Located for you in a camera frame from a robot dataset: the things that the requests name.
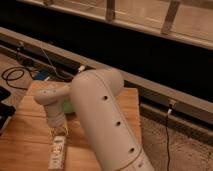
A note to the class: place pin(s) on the blue object on floor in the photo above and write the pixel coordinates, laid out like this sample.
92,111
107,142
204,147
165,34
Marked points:
41,75

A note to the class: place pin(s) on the white plastic bottle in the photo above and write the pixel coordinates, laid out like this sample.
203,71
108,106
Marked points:
57,154

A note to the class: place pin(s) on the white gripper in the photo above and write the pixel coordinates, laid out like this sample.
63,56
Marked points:
55,118

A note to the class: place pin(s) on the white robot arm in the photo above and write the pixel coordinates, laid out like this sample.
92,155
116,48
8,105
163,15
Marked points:
92,94

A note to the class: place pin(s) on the black device at left edge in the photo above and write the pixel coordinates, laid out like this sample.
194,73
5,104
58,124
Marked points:
6,111

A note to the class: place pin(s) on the green ceramic bowl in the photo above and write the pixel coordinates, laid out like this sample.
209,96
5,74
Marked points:
67,107

